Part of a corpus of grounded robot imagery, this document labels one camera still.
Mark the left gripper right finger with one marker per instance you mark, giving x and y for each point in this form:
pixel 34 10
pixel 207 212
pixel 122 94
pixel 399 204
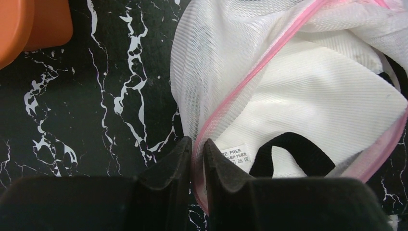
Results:
pixel 240 202

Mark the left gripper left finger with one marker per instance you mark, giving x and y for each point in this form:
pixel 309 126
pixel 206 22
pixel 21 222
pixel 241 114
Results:
pixel 155 200

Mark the white mesh laundry bag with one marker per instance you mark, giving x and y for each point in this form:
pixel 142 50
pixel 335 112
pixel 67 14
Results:
pixel 309 87

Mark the orange plastic bin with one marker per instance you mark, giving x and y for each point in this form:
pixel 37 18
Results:
pixel 29 25

